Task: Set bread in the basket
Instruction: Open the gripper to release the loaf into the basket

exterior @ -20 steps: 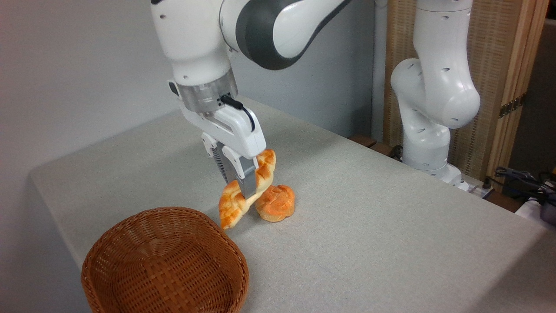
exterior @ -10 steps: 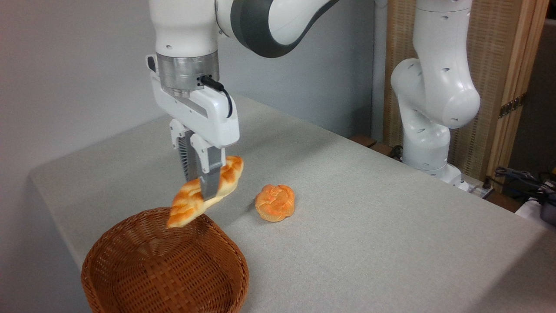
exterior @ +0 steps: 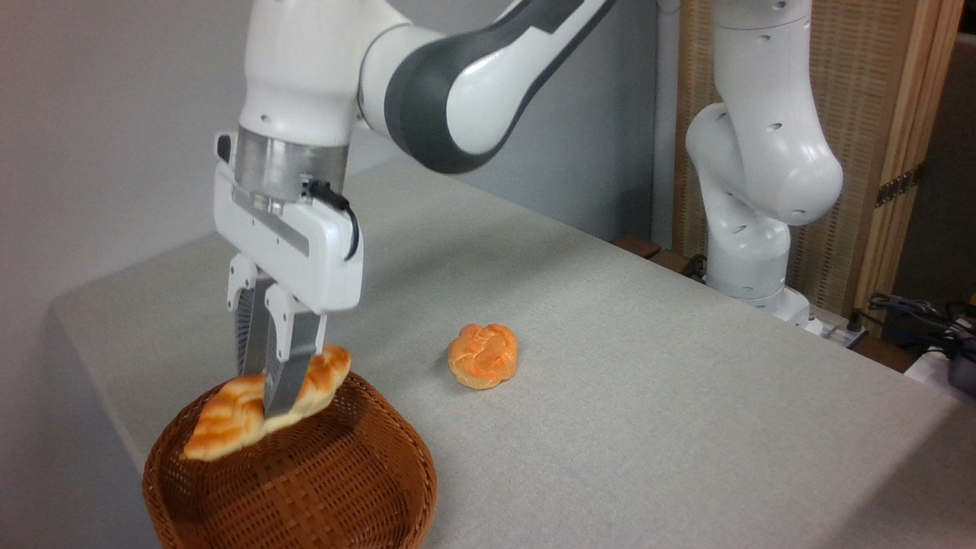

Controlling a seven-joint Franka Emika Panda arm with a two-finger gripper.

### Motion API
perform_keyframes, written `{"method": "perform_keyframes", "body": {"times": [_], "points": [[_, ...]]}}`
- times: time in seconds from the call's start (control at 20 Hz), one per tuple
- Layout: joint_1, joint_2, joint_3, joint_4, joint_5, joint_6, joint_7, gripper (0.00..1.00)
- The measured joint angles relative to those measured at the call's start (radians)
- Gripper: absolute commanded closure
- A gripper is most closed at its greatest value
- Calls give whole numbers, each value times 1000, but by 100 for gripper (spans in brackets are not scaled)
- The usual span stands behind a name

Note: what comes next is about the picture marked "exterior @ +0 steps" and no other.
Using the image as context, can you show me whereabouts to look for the brown wooden base board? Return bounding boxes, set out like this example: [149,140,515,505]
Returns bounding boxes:
[612,236,710,284]

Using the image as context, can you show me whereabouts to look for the round braided bread bun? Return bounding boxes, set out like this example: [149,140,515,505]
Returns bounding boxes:
[448,323,519,390]

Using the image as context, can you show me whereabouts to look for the bamboo folding screen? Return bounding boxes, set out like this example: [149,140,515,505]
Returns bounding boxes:
[673,0,965,336]

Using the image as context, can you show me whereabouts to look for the metal screen hinge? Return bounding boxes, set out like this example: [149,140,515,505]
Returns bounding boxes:
[875,163,924,208]

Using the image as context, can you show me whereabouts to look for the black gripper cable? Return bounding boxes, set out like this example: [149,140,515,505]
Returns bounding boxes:
[303,179,361,262]

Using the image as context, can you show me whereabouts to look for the black cable bundle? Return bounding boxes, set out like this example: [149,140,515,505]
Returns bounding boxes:
[868,292,976,361]

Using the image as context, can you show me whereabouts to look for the long braided bread loaf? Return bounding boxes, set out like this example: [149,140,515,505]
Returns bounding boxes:
[181,345,352,461]

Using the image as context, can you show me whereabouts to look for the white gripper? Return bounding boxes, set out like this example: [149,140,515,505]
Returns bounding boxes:
[213,132,365,419]

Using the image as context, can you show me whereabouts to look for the brown woven wicker basket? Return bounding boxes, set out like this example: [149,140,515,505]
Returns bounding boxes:
[142,371,438,549]

